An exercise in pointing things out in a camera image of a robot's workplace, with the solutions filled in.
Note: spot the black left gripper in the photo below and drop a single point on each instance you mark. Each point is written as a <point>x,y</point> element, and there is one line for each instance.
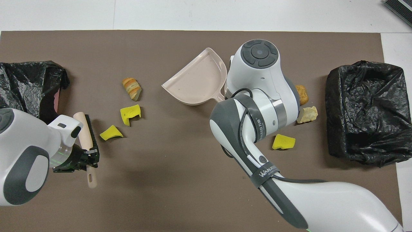
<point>75,159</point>

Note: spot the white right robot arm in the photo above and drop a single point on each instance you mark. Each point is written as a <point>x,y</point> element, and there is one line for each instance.
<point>257,77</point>

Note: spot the large brown table mat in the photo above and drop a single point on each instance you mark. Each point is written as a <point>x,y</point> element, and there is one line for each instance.
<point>180,180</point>

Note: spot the beige hand brush black bristles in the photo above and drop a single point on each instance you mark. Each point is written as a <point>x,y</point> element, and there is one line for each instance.
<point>83,129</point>

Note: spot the dark grey ribbed device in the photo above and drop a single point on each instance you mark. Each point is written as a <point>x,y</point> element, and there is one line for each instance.
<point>400,6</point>

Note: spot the notched yellow sponge piece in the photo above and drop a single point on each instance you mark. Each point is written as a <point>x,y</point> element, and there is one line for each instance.
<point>128,112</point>

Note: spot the angular pale bread chunk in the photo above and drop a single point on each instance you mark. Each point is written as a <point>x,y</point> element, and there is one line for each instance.
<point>309,114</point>

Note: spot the orange striped bread roll piece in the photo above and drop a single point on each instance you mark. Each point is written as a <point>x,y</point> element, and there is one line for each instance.
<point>131,87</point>

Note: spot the brown bread nugget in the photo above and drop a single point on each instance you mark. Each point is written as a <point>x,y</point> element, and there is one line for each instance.
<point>303,95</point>

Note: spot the beige plastic dustpan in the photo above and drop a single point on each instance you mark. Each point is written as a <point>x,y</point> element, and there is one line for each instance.
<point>196,80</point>

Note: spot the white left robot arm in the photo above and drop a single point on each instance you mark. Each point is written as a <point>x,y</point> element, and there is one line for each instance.
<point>25,145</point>

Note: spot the blocky yellow sponge piece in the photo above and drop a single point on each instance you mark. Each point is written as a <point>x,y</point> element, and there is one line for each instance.
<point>283,141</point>

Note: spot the black-bagged pink bin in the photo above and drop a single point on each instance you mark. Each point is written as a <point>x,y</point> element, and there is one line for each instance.
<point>19,80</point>

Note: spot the wedge yellow sponge piece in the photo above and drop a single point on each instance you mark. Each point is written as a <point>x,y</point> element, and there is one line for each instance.
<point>111,133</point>

